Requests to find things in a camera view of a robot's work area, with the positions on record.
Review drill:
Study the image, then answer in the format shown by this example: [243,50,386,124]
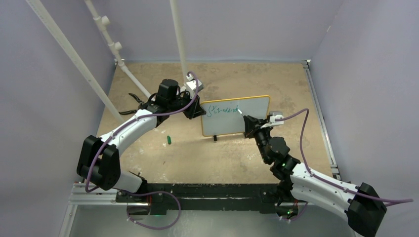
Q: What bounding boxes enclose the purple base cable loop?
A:
[126,191,181,230]

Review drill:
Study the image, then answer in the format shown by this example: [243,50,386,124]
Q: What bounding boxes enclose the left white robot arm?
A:
[76,72,206,202]

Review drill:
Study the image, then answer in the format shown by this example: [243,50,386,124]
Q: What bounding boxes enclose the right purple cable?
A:
[276,108,414,207]

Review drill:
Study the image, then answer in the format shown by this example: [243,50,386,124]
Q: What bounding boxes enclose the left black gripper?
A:
[168,89,205,119]

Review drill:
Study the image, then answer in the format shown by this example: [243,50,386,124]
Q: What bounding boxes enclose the white PVC pipe frame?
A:
[27,0,187,123]

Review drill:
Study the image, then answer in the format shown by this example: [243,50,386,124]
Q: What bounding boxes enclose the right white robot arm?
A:
[243,116,387,237]

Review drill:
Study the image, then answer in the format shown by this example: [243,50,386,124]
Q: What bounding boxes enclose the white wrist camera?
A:
[181,79,204,97]
[261,111,284,128]

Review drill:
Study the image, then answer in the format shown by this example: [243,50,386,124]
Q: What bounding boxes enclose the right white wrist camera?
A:
[261,111,284,128]

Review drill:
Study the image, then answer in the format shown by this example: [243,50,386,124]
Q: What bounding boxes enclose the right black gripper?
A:
[245,115,275,163]

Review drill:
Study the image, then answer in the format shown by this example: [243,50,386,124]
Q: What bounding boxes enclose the black handled pliers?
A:
[119,93,145,116]

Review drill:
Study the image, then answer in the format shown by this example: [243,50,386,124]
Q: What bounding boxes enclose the yellow framed whiteboard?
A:
[201,95,271,137]

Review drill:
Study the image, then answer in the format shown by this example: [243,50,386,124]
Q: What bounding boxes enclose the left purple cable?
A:
[85,71,200,193]

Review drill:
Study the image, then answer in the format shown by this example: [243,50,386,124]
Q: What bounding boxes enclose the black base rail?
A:
[116,183,294,215]

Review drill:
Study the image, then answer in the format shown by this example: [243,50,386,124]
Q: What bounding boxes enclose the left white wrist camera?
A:
[181,79,204,97]

